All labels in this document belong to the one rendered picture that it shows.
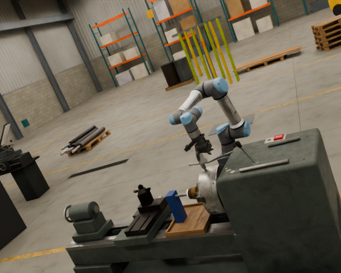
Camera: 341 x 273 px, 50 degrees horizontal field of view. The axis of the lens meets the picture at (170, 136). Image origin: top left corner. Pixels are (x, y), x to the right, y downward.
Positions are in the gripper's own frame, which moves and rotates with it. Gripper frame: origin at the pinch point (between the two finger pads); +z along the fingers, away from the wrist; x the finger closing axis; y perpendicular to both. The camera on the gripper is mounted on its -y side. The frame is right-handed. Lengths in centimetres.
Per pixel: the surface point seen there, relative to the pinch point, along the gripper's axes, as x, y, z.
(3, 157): 220, -613, 44
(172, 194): -6.3, -34.6, 17.9
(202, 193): -13.7, -4.4, 14.2
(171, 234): -25, -36, 37
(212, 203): -15.5, -0.1, 21.7
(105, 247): -32, -100, 41
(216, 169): -0.1, 3.9, 7.1
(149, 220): -17, -57, 30
